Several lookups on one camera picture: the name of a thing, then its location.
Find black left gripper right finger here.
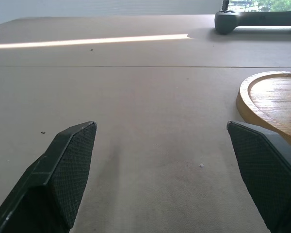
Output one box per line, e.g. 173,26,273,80
226,120,291,233

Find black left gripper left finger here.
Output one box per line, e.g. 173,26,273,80
0,120,97,233

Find round wooden tray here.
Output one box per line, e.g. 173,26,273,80
236,70,291,144

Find dark grey remote controller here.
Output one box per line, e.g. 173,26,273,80
214,0,291,35

